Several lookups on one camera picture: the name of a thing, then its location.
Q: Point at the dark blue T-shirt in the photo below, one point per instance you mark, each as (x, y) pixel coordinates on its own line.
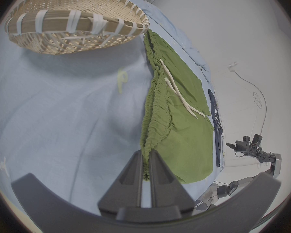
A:
(217, 130)

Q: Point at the bed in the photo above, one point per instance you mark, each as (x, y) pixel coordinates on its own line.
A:
(63, 118)

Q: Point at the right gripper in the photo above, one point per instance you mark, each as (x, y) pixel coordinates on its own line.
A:
(242, 149)

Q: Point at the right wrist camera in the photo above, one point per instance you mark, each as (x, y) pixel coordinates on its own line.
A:
(257, 139)

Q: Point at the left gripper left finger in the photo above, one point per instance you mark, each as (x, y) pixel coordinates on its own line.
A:
(126, 188)

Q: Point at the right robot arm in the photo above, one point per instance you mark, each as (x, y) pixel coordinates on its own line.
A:
(276, 164)

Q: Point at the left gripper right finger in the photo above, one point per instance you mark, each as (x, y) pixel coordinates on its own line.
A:
(167, 190)

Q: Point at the green shorts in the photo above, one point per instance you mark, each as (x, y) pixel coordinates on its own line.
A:
(184, 139)

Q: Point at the round woven basket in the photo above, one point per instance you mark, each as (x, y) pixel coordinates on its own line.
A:
(75, 6)

